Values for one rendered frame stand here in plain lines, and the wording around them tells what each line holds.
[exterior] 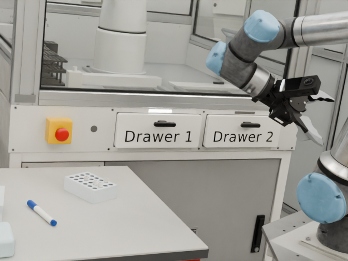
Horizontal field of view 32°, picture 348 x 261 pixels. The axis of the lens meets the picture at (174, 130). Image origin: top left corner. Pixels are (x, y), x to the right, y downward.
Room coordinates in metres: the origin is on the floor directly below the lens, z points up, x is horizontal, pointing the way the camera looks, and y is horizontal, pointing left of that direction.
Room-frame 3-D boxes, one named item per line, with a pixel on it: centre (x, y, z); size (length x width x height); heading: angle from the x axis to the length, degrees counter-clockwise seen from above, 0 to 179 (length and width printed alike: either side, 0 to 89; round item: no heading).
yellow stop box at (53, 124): (1.73, 0.34, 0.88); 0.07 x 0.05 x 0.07; 115
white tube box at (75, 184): (1.55, 0.21, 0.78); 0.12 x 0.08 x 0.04; 50
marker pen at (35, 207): (1.37, 0.29, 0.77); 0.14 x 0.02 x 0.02; 39
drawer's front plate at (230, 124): (2.02, -0.24, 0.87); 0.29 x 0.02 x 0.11; 115
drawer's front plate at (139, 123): (1.89, 0.05, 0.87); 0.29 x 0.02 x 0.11; 115
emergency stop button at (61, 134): (1.70, 0.32, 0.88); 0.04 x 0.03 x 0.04; 115
